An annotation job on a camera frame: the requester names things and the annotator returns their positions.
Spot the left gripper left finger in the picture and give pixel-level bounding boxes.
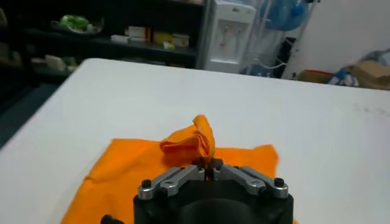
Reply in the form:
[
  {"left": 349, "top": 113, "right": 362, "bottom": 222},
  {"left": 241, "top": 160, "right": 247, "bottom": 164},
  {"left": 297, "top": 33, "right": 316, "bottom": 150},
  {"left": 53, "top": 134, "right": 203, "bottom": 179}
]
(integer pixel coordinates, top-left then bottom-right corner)
[{"left": 137, "top": 158, "right": 210, "bottom": 201}]

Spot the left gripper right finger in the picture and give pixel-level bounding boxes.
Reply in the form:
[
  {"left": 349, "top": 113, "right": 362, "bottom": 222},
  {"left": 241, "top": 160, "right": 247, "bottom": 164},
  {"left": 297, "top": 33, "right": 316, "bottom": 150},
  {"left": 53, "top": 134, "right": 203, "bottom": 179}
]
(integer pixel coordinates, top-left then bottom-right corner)
[{"left": 210, "top": 158, "right": 289, "bottom": 199}]

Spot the orange t-shirt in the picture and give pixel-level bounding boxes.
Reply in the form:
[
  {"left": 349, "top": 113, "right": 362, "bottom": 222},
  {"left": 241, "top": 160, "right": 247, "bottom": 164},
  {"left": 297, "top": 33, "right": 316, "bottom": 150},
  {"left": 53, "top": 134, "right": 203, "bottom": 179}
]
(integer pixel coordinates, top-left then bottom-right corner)
[{"left": 60, "top": 114, "right": 301, "bottom": 224}]

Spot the pile of grey clothes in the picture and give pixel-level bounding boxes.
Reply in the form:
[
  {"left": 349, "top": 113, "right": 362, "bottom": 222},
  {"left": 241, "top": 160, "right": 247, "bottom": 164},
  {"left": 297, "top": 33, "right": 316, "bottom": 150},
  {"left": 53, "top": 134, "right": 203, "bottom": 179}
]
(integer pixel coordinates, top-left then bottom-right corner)
[{"left": 359, "top": 48, "right": 390, "bottom": 66}]

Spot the open brown cardboard box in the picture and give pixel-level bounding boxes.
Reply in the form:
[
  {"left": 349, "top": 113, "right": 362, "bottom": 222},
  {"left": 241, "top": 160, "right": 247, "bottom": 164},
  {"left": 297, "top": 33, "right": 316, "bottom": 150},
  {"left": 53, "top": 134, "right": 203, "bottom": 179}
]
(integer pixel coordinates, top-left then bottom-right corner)
[{"left": 296, "top": 69, "right": 335, "bottom": 85}]

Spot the black shelving unit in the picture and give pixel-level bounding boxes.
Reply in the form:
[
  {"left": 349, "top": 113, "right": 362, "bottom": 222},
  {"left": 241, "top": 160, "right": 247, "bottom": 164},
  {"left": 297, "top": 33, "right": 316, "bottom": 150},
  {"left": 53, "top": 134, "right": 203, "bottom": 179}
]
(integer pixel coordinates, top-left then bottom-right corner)
[{"left": 0, "top": 0, "right": 211, "bottom": 86}]

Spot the blue white bag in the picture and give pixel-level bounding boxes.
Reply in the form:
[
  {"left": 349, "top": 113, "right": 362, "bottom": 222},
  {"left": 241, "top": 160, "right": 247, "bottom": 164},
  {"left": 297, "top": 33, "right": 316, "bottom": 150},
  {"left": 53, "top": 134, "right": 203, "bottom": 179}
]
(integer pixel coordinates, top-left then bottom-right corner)
[{"left": 327, "top": 67, "right": 360, "bottom": 88}]

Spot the white water dispenser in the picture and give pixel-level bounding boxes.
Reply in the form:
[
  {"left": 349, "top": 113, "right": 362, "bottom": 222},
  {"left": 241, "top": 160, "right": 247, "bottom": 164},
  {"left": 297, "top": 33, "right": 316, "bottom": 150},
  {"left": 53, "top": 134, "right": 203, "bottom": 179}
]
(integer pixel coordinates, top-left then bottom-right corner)
[{"left": 203, "top": 0, "right": 257, "bottom": 74}]

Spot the cream green medicine box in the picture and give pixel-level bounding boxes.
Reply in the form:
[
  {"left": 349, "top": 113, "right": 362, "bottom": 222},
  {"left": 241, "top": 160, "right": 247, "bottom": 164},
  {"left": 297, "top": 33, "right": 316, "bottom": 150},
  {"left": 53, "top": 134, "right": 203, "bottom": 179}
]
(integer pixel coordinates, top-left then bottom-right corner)
[{"left": 171, "top": 32, "right": 190, "bottom": 48}]

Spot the yellow green flat box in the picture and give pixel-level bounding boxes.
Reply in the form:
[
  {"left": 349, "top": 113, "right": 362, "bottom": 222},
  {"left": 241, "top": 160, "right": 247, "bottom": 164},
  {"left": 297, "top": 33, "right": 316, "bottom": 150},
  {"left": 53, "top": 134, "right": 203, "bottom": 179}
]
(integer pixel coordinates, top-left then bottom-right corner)
[{"left": 152, "top": 31, "right": 173, "bottom": 45}]

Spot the flat white medicine box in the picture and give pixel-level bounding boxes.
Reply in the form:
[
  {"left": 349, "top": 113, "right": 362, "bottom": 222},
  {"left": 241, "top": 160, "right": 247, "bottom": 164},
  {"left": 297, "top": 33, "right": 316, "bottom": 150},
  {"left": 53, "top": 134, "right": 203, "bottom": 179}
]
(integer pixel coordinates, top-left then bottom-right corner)
[{"left": 110, "top": 34, "right": 130, "bottom": 44}]

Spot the white red medicine box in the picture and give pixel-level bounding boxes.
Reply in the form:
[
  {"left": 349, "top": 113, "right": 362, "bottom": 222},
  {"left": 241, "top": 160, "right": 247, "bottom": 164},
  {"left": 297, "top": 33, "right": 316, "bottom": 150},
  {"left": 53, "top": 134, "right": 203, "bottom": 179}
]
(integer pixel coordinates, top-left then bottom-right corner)
[{"left": 126, "top": 26, "right": 150, "bottom": 42}]

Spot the large brown cardboard box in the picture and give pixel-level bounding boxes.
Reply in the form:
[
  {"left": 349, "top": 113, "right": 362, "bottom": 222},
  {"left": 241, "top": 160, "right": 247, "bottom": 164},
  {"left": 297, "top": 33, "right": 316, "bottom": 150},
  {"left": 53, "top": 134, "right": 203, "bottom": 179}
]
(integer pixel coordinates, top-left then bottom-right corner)
[{"left": 347, "top": 60, "right": 390, "bottom": 91}]

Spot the white metal jug rack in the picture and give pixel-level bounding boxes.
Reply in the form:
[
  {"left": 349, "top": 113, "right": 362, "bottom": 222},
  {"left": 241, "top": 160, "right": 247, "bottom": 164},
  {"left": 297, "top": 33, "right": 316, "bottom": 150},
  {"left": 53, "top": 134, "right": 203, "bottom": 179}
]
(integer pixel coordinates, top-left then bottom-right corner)
[{"left": 243, "top": 0, "right": 321, "bottom": 79}]

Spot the bowl with green packets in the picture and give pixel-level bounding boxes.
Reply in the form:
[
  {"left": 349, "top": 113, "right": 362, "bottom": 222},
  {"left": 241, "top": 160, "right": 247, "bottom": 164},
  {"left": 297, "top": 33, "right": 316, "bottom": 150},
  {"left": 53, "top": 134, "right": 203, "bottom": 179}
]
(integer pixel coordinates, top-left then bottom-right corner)
[{"left": 50, "top": 14, "right": 105, "bottom": 35}]

